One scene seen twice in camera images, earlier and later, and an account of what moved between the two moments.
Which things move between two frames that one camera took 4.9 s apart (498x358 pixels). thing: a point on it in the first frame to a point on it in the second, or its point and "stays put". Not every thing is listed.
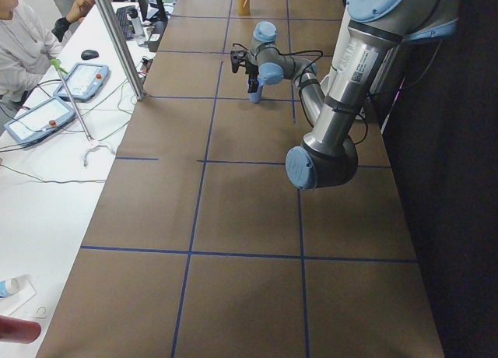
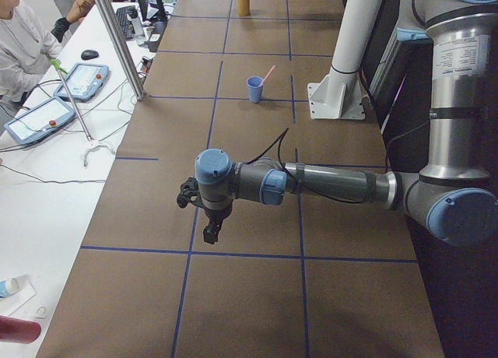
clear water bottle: (138, 27) stays put
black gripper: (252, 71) to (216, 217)
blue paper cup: (255, 97) stays put
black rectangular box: (159, 27) stays put
